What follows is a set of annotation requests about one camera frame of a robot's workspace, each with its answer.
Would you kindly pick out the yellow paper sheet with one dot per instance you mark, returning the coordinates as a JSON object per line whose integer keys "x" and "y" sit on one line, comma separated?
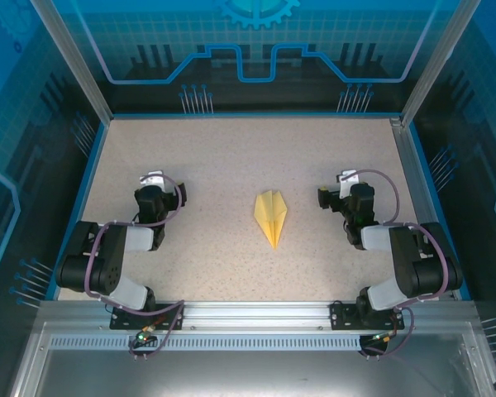
{"x": 270, "y": 215}

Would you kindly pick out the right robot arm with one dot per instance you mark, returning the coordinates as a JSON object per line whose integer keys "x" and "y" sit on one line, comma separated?
{"x": 417, "y": 264}

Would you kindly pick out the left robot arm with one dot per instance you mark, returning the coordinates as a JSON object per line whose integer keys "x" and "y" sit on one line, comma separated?
{"x": 107, "y": 256}

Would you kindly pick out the grey metal sheet tray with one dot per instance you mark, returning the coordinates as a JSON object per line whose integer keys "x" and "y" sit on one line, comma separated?
{"x": 252, "y": 372}

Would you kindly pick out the blue circuit print panel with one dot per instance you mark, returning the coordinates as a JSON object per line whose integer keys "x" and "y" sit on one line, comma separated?
{"x": 479, "y": 144}
{"x": 16, "y": 144}

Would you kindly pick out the blue gear print panel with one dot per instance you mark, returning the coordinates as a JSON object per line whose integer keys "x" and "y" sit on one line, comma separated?
{"x": 314, "y": 33}

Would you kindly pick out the aluminium side rail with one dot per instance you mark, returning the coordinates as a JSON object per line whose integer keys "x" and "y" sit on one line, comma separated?
{"x": 413, "y": 186}

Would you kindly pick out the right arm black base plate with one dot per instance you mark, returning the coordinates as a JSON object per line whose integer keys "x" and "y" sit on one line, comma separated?
{"x": 341, "y": 318}

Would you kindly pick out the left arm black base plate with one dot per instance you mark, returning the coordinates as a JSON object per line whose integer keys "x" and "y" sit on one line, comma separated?
{"x": 124, "y": 320}

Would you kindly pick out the aluminium mounting rail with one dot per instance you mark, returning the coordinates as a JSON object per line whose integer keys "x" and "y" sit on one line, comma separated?
{"x": 252, "y": 314}

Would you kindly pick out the aluminium frame post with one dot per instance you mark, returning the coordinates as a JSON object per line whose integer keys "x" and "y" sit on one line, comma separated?
{"x": 78, "y": 66}
{"x": 434, "y": 66}

